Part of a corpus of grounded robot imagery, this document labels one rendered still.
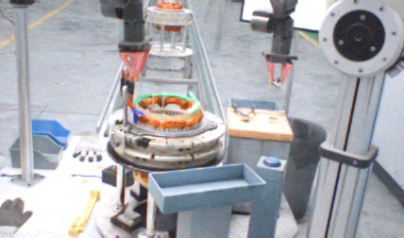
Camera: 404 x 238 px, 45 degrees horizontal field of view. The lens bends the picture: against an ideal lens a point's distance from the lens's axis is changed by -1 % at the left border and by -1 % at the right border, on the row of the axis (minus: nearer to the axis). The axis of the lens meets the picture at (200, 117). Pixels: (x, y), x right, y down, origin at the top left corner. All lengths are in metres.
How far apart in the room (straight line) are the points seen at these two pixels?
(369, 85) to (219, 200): 0.40
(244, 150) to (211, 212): 0.38
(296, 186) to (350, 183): 1.91
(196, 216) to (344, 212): 0.32
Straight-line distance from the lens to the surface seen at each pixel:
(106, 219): 1.45
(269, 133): 1.44
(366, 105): 1.05
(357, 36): 0.96
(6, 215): 1.50
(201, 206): 1.08
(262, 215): 1.35
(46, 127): 2.04
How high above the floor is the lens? 1.57
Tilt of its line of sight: 20 degrees down
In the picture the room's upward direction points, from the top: 5 degrees clockwise
